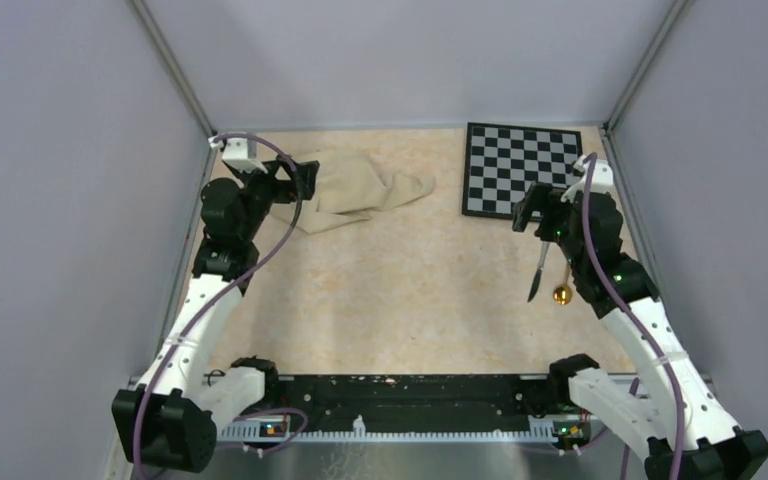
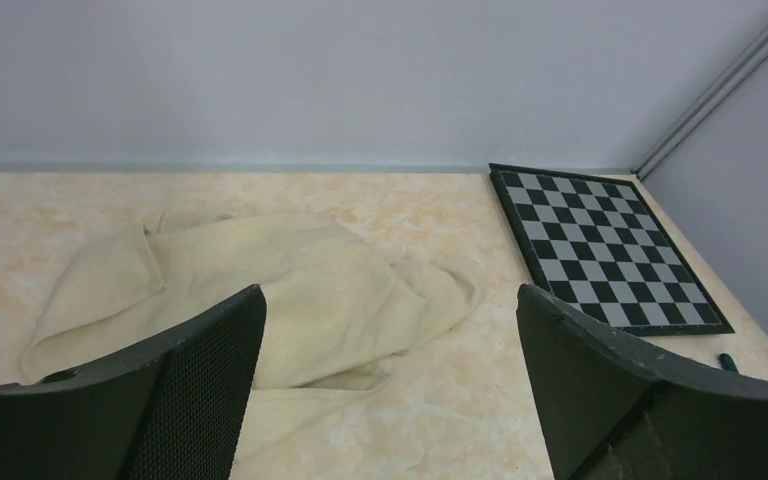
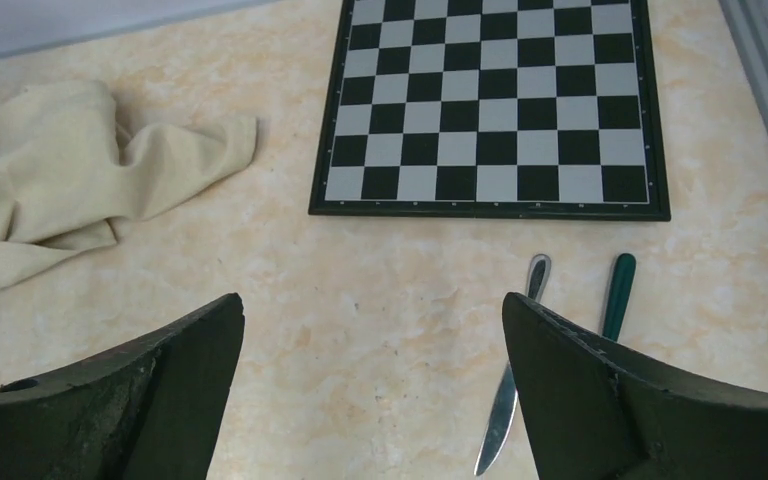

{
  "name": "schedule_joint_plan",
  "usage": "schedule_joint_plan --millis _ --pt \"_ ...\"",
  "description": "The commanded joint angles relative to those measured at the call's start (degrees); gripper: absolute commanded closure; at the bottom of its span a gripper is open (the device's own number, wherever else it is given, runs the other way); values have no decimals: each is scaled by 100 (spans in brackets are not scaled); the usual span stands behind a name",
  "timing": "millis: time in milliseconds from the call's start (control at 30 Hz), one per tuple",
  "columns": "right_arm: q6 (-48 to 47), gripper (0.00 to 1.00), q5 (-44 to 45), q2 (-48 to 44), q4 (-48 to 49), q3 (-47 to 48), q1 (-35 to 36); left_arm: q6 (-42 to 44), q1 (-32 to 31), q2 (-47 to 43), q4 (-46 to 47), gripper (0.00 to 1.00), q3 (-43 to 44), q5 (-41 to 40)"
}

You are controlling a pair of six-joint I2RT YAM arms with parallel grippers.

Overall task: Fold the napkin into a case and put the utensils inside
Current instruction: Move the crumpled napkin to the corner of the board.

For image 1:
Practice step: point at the black white checkerboard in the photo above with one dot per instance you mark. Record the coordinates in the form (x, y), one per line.
(502, 161)

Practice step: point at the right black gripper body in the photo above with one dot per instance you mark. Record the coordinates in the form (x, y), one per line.
(554, 224)

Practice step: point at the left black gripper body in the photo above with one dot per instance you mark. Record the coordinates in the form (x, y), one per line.
(261, 190)

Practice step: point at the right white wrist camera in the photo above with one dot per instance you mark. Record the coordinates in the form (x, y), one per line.
(597, 175)

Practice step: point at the silver knife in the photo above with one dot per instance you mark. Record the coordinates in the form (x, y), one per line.
(536, 280)

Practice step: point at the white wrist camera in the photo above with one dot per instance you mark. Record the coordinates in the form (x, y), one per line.
(237, 154)
(597, 175)

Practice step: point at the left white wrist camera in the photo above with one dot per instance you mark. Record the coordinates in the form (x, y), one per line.
(237, 154)

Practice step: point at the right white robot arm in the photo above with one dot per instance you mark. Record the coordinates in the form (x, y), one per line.
(678, 430)

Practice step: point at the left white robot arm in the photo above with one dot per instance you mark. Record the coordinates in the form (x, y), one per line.
(171, 420)

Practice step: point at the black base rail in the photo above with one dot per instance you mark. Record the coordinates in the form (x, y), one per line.
(460, 403)

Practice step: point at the gold spoon green handle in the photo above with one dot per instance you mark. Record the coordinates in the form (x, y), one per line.
(562, 293)

